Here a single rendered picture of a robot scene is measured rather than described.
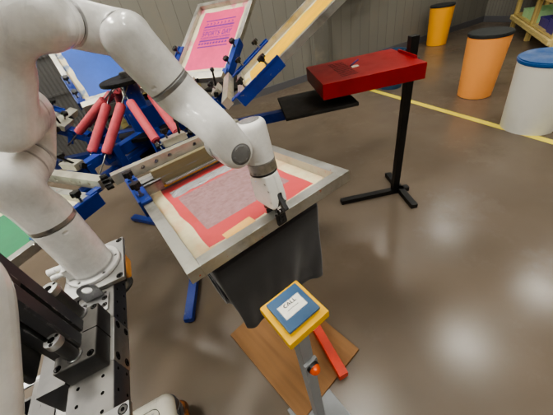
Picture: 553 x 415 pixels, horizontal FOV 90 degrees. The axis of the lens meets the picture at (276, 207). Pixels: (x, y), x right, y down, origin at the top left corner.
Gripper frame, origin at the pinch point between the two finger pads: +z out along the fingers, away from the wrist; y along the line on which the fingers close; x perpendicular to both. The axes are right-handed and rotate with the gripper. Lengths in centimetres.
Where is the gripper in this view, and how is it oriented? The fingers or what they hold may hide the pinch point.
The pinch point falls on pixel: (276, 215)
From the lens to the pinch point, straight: 80.4
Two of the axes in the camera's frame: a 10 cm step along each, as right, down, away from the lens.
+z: 2.3, 8.0, 5.6
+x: 7.8, -4.9, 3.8
